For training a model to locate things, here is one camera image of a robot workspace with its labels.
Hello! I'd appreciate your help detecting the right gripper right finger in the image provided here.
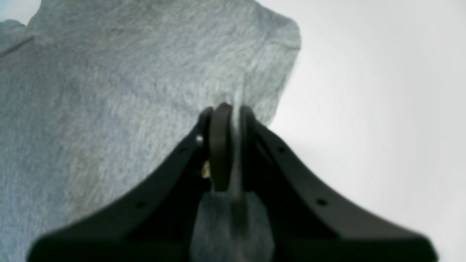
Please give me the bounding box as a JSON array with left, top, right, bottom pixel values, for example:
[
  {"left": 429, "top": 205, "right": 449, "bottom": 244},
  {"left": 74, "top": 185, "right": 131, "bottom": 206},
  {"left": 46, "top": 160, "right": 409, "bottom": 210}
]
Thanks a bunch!
[{"left": 240, "top": 106, "right": 438, "bottom": 262}]

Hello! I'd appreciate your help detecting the grey T-shirt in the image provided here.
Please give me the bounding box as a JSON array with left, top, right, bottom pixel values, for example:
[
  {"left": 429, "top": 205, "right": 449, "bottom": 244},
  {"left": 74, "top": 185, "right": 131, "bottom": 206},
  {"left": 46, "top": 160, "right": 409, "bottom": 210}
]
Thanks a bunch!
[{"left": 0, "top": 0, "right": 301, "bottom": 262}]

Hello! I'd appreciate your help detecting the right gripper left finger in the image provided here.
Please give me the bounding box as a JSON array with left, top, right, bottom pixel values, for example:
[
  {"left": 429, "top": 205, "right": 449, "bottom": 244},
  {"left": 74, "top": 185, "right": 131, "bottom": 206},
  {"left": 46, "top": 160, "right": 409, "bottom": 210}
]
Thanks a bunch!
[{"left": 28, "top": 103, "right": 233, "bottom": 262}]

